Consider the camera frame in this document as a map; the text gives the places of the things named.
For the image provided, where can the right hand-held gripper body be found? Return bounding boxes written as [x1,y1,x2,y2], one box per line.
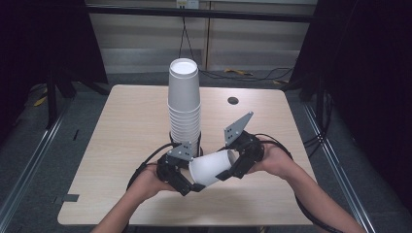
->
[223,111,265,180]

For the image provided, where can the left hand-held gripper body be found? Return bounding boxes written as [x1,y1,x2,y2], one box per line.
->
[155,141,195,187]

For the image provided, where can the single white paper cup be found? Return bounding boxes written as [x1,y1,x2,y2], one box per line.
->
[188,149,238,188]

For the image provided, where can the stack of white cups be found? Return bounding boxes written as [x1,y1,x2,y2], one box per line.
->
[166,57,202,158]

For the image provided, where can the person's left hand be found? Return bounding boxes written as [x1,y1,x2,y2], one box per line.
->
[128,163,178,202]

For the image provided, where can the person's right hand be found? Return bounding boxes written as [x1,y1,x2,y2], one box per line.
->
[249,142,301,182]

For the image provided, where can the yellow tool on floor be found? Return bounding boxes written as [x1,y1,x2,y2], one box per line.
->
[223,67,255,78]

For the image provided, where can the grey tape strip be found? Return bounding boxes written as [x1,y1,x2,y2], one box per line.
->
[61,193,81,204]

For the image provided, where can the black curtain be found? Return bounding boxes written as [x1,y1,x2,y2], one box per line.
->
[0,0,110,137]
[289,0,412,213]

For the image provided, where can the black horizontal bar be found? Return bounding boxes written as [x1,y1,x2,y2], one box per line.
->
[85,4,318,24]

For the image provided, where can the yellow tape piece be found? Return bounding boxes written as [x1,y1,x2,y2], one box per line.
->
[33,87,49,108]

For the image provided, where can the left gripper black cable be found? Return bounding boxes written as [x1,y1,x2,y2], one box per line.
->
[124,142,183,192]

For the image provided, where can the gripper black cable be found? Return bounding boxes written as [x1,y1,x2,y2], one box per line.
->
[124,142,183,192]
[255,132,345,233]

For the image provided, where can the black cable bundle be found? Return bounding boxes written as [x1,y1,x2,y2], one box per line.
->
[302,91,334,158]

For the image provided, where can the black floor cables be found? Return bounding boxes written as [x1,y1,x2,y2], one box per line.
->
[197,66,296,83]

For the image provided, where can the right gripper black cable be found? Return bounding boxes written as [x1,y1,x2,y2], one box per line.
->
[255,132,345,233]

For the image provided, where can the metal floor rail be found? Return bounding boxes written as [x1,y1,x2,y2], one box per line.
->
[301,102,378,233]
[0,103,71,226]

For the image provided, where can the black hanging power cable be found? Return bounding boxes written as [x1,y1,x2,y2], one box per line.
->
[179,8,196,61]

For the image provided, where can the white wall socket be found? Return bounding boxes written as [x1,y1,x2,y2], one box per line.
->
[176,0,200,10]

